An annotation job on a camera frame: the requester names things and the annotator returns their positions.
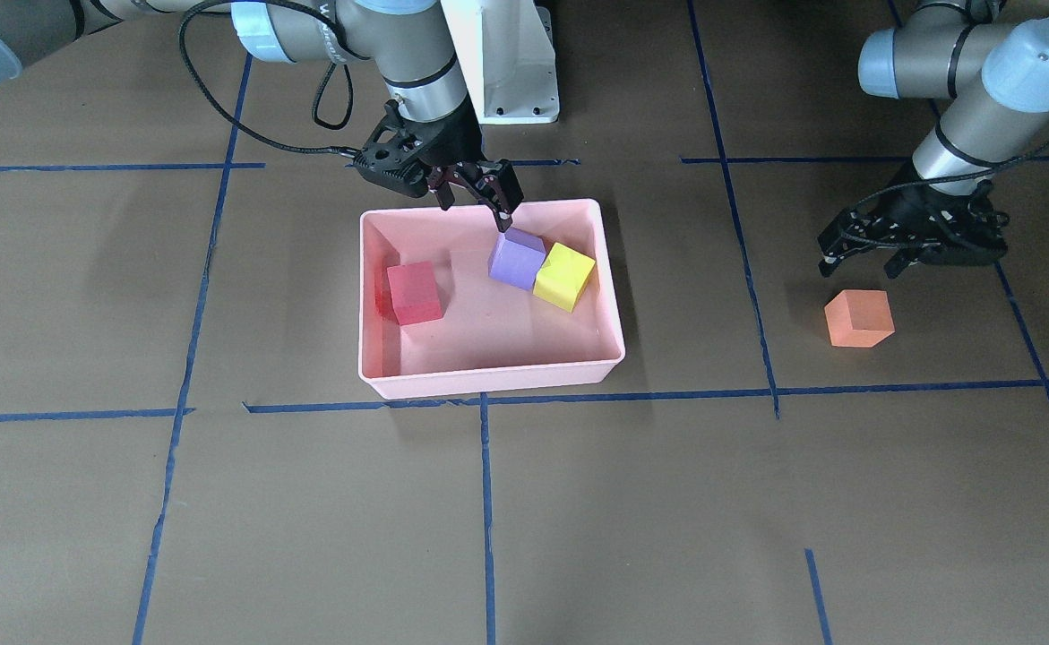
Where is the purple foam block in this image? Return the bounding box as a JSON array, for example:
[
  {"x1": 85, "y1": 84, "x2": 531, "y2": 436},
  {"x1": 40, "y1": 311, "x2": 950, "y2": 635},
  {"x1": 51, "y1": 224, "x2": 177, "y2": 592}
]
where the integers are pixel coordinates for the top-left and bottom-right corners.
[{"x1": 487, "y1": 228, "x2": 547, "y2": 291}]

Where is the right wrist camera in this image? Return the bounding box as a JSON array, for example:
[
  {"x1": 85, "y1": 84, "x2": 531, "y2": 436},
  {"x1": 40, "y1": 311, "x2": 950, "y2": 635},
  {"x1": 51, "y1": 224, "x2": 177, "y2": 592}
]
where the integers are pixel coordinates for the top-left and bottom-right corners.
[{"x1": 351, "y1": 116, "x2": 430, "y2": 199}]

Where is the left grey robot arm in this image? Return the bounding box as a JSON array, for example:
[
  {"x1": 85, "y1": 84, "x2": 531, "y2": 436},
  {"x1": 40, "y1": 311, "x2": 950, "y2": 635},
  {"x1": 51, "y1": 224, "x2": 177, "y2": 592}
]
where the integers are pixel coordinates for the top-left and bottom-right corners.
[{"x1": 818, "y1": 1, "x2": 1049, "y2": 279}]

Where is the black camera cable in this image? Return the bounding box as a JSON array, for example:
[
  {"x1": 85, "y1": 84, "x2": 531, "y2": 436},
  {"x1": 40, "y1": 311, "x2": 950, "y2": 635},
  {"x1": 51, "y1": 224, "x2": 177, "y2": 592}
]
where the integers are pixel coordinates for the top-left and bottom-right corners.
[{"x1": 176, "y1": 0, "x2": 359, "y2": 159}]

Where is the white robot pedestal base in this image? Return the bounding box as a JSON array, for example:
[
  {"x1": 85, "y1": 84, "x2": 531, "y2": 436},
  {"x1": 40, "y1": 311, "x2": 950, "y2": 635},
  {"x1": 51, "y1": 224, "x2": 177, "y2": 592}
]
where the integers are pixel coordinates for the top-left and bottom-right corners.
[{"x1": 441, "y1": 1, "x2": 561, "y2": 125}]

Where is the red foam block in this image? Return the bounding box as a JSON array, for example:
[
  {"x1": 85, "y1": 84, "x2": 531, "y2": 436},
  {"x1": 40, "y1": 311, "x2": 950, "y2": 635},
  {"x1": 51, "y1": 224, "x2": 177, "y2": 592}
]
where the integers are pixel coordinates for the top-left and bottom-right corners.
[{"x1": 385, "y1": 262, "x2": 443, "y2": 326}]

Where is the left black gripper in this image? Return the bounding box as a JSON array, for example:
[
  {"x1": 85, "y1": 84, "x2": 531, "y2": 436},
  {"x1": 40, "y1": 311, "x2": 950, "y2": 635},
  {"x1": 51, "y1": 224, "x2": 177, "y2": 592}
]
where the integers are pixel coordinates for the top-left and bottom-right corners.
[{"x1": 816, "y1": 180, "x2": 1009, "y2": 280}]

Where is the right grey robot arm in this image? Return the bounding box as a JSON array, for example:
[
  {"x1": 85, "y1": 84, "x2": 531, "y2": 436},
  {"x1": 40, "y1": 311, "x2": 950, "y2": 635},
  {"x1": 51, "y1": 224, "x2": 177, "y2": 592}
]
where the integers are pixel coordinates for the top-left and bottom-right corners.
[{"x1": 0, "y1": 1, "x2": 523, "y2": 232}]

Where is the yellow-green foam block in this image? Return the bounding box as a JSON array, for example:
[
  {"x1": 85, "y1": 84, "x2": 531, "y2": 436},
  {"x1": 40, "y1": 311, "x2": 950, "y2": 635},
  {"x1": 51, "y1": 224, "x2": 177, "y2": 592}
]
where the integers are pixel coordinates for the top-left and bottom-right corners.
[{"x1": 532, "y1": 242, "x2": 597, "y2": 311}]

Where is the pink plastic bin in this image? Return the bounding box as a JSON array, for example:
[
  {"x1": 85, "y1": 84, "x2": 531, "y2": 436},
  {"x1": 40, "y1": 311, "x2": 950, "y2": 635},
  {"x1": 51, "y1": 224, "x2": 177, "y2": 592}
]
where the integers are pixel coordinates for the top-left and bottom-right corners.
[{"x1": 357, "y1": 199, "x2": 626, "y2": 400}]

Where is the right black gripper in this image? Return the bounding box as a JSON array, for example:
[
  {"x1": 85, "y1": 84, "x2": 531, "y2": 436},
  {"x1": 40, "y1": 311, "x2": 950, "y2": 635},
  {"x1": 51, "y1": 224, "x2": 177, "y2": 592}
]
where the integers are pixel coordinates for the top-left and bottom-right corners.
[{"x1": 390, "y1": 99, "x2": 525, "y2": 233}]

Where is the orange foam block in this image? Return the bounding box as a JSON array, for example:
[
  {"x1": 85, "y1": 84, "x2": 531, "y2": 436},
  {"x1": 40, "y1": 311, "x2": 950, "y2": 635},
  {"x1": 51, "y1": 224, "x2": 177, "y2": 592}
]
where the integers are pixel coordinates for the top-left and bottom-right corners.
[{"x1": 825, "y1": 289, "x2": 896, "y2": 348}]

